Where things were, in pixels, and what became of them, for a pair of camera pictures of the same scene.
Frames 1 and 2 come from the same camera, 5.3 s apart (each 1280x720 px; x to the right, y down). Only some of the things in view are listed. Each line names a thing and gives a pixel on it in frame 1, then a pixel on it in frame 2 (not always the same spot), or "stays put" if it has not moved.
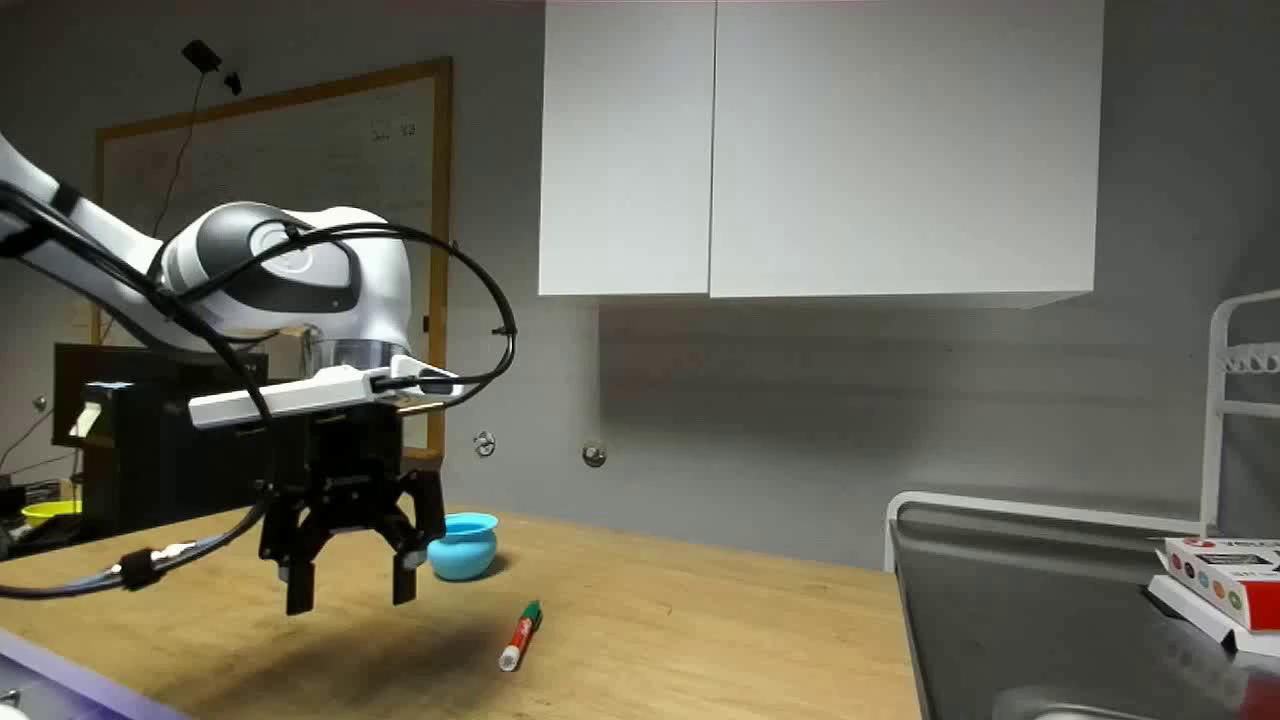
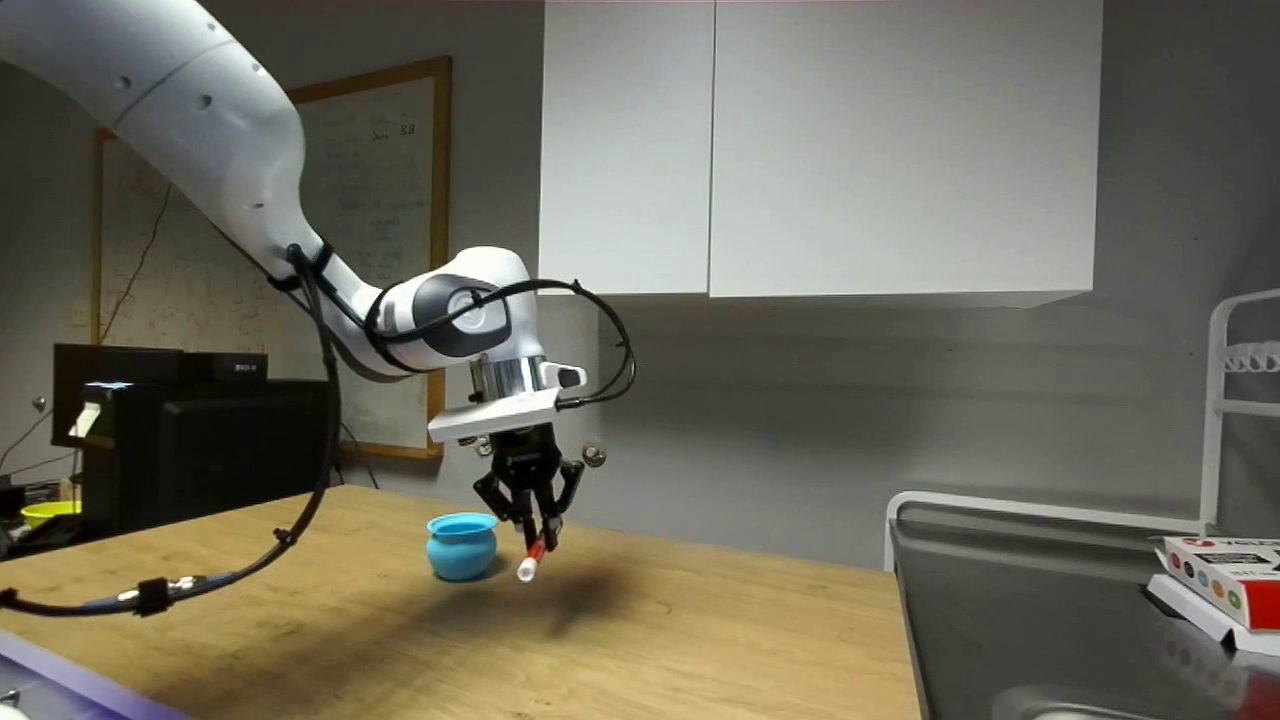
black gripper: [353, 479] to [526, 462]
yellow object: [51, 510] stays put
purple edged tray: [51, 687] stays put
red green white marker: [522, 636] to [529, 564]
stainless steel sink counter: [1031, 611] stays put
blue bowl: [464, 546] stays put
